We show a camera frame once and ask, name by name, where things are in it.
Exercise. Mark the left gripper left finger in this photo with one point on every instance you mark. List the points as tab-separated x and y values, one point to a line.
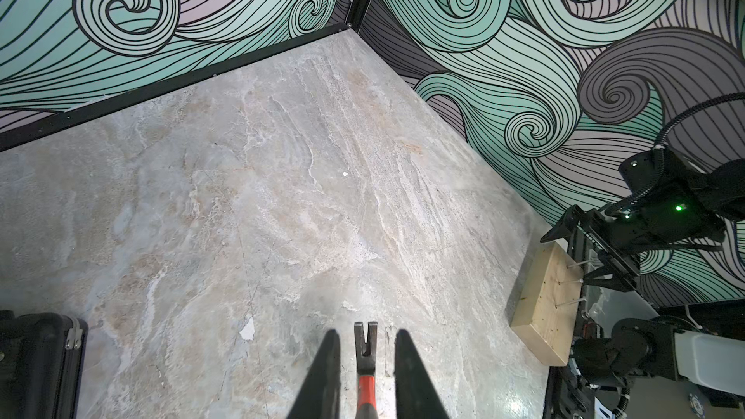
319	396

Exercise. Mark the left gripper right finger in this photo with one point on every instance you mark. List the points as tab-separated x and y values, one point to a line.
416	395

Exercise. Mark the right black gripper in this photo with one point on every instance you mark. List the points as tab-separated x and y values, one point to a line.
617	271

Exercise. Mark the claw hammer orange black handle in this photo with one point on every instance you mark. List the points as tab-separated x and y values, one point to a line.
366	339

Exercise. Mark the wooden block with nails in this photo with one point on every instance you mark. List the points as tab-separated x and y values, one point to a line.
546	330

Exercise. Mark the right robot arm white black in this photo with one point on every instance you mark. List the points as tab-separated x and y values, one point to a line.
673	206

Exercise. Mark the black hard case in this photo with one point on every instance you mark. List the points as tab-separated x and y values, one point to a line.
41	364

